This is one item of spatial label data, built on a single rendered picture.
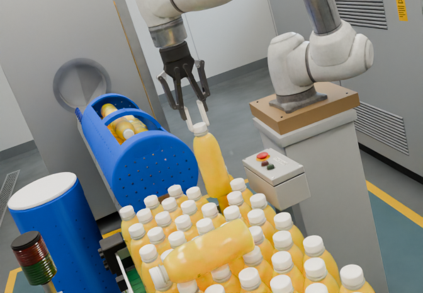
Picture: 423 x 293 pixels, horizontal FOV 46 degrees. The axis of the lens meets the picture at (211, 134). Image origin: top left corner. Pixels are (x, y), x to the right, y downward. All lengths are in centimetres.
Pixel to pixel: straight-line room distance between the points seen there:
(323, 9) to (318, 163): 59
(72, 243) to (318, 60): 115
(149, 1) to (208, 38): 558
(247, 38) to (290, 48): 507
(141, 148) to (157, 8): 51
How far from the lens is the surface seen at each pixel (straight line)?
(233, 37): 688
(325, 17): 176
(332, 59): 181
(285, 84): 192
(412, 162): 331
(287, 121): 187
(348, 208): 210
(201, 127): 132
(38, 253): 112
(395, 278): 268
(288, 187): 137
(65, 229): 200
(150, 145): 156
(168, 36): 124
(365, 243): 222
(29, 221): 200
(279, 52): 189
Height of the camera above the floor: 169
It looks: 19 degrees down
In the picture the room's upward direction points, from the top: 17 degrees counter-clockwise
